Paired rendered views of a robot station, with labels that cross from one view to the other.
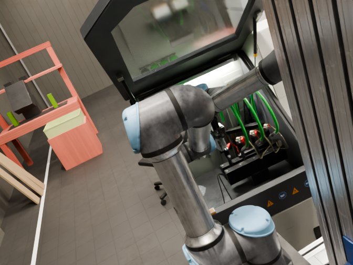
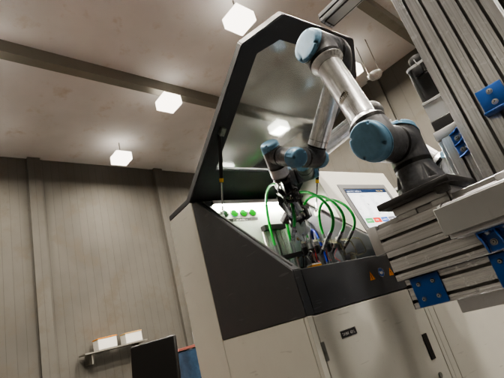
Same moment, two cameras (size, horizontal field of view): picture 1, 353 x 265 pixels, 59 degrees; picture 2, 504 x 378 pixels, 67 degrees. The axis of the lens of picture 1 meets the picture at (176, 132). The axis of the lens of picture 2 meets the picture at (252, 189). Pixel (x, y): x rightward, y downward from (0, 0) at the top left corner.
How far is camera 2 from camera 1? 1.48 m
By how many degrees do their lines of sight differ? 55
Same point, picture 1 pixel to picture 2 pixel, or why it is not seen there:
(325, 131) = (439, 23)
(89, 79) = not seen: outside the picture
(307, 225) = (414, 328)
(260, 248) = (418, 136)
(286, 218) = (391, 306)
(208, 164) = not seen: hidden behind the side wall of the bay
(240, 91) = (339, 131)
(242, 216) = not seen: hidden behind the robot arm
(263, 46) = (321, 180)
